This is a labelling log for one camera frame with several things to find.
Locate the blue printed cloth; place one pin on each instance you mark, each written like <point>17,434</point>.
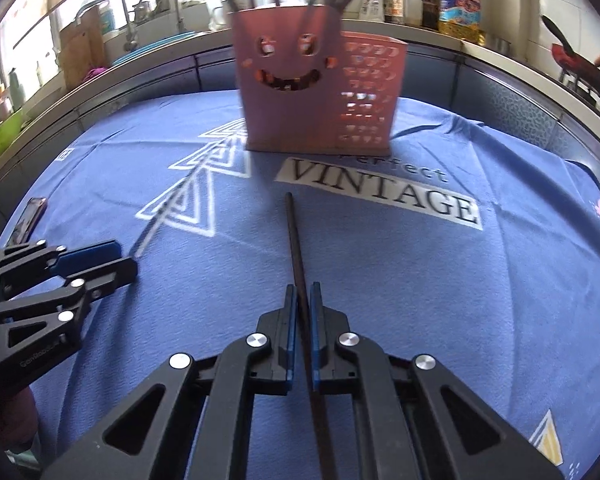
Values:
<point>430,310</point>

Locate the thin dark brown chopstick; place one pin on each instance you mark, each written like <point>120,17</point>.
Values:
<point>296,250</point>

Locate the blue plastic basin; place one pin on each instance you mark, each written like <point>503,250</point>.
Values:
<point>150,45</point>

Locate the green plastic object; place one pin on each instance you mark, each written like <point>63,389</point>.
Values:
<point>5,132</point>

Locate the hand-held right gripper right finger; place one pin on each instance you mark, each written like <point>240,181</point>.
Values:
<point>316,332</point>

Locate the blue detergent bottle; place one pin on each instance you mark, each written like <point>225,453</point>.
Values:
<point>106,17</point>

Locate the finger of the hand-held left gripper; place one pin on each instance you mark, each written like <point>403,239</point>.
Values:
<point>90,256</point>
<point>115,275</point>

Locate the wooden cutting board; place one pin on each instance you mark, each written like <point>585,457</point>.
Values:
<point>82,45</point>

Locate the pink rag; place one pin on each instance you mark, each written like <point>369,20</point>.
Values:
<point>95,72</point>

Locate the pale green bottle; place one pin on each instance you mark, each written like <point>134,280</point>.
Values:
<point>16,90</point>

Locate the yellow cooking oil bottle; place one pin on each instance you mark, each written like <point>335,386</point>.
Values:
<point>460,7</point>

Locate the red frying pan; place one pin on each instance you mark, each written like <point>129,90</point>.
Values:
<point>580,65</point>

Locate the pink plastic utensil holder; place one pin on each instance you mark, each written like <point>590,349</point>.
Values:
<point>290,120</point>

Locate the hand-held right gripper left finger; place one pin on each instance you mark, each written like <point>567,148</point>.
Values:
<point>291,332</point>

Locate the white utensil cup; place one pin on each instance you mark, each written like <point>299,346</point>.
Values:
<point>222,12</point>

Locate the smartphone with red case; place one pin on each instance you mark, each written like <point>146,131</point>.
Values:
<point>30,220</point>

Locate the dark sauce bottle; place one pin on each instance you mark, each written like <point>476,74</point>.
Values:
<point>395,5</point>

